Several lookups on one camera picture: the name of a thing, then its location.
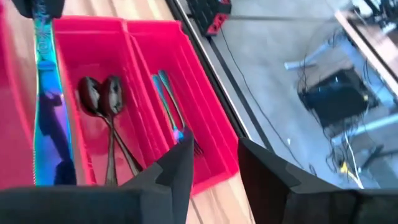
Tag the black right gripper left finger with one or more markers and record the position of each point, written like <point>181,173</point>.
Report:
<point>93,205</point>

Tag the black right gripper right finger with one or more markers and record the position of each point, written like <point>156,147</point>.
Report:
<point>311,205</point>

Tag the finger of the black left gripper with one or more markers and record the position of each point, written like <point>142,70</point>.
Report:
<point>23,7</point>
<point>57,7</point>

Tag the dark metal spoon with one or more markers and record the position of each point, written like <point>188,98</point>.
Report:
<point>89,95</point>
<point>112,93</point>

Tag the white desk foot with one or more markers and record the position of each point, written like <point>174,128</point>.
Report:
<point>298,63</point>
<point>367,127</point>

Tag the black floor computer box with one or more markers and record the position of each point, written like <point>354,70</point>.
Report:
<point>335,99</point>

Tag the wooden desk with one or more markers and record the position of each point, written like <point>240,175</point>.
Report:
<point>367,46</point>

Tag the black metal table frame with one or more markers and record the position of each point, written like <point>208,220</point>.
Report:
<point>205,62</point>

